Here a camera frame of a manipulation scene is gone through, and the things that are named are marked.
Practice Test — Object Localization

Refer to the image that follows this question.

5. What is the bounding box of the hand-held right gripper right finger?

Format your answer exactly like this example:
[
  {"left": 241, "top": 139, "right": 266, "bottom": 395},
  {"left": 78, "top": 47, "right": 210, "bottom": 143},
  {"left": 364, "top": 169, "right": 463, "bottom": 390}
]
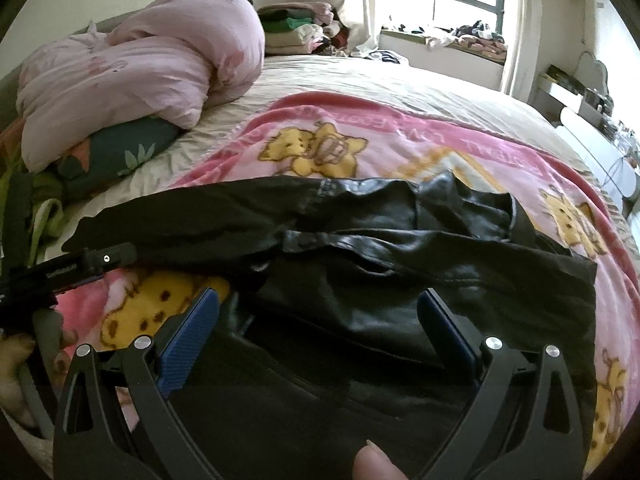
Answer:
[{"left": 417, "top": 287, "right": 596, "bottom": 480}]

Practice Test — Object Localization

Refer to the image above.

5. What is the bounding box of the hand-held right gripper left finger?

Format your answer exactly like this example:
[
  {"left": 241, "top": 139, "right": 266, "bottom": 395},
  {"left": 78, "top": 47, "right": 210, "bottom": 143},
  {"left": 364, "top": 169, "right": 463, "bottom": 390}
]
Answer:
[{"left": 52, "top": 286, "right": 236, "bottom": 480}]

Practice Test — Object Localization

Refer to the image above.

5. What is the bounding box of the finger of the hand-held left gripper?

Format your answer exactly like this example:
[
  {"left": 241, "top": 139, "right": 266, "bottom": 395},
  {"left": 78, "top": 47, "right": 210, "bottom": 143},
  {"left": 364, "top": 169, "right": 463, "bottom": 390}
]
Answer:
[{"left": 42, "top": 241, "right": 139, "bottom": 292}]

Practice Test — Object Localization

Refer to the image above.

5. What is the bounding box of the black leather jacket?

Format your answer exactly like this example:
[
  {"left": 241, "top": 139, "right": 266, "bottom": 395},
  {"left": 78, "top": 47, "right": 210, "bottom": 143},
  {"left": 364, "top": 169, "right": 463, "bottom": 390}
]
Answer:
[{"left": 62, "top": 170, "right": 601, "bottom": 480}]

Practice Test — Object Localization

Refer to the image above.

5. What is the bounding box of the pile of clothes on windowsill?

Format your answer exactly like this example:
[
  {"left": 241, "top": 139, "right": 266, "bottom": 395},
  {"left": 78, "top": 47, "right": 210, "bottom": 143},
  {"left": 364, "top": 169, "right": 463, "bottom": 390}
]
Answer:
[{"left": 382, "top": 19, "right": 508, "bottom": 56}]

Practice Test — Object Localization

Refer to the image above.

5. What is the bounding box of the stack of folded clothes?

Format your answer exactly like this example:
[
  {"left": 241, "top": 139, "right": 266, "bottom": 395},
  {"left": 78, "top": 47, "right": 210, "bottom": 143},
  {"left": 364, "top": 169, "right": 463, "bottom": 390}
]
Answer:
[{"left": 256, "top": 2, "right": 361, "bottom": 58}]

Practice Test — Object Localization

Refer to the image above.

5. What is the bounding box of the person's right hand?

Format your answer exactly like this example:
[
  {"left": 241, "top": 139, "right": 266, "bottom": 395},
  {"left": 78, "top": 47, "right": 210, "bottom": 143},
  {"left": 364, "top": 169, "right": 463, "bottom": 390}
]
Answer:
[{"left": 352, "top": 439, "right": 402, "bottom": 480}]

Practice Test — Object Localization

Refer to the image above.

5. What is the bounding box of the green cloth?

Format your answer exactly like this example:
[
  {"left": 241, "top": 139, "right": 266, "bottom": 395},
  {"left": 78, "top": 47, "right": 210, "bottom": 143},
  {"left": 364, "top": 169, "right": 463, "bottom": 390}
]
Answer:
[{"left": 0, "top": 160, "right": 67, "bottom": 266}]

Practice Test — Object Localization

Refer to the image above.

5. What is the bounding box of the dark green floral pillow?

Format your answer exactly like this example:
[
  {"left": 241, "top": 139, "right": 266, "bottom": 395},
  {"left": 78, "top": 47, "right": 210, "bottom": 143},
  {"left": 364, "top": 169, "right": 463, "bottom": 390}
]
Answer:
[{"left": 55, "top": 117, "right": 183, "bottom": 196}]

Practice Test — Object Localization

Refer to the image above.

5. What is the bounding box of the pink duvet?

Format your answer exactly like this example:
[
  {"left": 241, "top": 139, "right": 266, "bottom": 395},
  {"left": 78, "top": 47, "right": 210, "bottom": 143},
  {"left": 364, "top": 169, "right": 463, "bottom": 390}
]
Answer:
[{"left": 15, "top": 0, "right": 266, "bottom": 175}]

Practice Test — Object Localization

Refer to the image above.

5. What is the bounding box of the pink printed blanket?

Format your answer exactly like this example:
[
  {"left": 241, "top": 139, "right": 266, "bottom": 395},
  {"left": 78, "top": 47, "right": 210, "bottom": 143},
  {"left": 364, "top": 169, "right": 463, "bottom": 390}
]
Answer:
[{"left": 50, "top": 92, "right": 640, "bottom": 480}]

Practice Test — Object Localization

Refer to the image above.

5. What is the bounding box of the white curved cabinet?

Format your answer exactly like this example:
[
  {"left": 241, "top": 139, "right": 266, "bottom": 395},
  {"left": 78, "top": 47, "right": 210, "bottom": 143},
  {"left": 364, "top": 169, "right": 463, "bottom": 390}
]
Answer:
[{"left": 557, "top": 105, "right": 640, "bottom": 213}]

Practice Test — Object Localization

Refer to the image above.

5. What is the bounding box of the clutter of small bottles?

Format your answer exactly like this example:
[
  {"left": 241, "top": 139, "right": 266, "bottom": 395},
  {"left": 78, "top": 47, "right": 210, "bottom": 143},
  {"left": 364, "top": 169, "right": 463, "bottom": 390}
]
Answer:
[{"left": 597, "top": 107, "right": 640, "bottom": 166}]

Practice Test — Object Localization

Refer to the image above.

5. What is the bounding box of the white window bench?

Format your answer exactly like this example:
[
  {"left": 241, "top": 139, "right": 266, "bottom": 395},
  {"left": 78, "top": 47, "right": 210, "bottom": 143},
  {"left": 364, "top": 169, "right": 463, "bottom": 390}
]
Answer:
[{"left": 379, "top": 30, "right": 507, "bottom": 92}]

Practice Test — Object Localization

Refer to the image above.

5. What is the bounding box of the white vanity shelf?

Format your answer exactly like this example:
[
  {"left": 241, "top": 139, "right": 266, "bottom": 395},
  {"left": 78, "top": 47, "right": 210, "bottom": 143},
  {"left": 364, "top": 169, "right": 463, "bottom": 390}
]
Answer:
[{"left": 537, "top": 62, "right": 615, "bottom": 122}]

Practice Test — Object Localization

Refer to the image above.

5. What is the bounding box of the beige bed sheet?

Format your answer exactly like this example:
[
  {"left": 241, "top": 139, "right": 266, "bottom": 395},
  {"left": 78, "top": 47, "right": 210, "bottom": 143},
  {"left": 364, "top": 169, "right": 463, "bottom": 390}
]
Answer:
[{"left": 120, "top": 52, "right": 621, "bottom": 201}]

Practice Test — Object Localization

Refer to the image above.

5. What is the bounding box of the black and white cloth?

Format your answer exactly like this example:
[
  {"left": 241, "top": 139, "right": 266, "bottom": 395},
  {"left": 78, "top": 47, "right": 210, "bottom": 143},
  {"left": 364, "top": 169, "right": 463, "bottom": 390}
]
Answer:
[{"left": 357, "top": 47, "right": 412, "bottom": 67}]

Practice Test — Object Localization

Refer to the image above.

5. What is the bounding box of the vanity mirror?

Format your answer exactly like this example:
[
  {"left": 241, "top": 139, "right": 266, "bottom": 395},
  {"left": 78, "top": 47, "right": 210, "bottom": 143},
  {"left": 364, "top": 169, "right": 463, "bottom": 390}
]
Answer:
[{"left": 575, "top": 50, "right": 611, "bottom": 92}]

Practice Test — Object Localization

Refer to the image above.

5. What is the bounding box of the white curtain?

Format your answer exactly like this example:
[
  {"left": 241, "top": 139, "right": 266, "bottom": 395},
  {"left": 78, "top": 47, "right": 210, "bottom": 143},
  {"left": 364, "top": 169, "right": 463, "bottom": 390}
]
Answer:
[{"left": 340, "top": 0, "right": 387, "bottom": 56}]

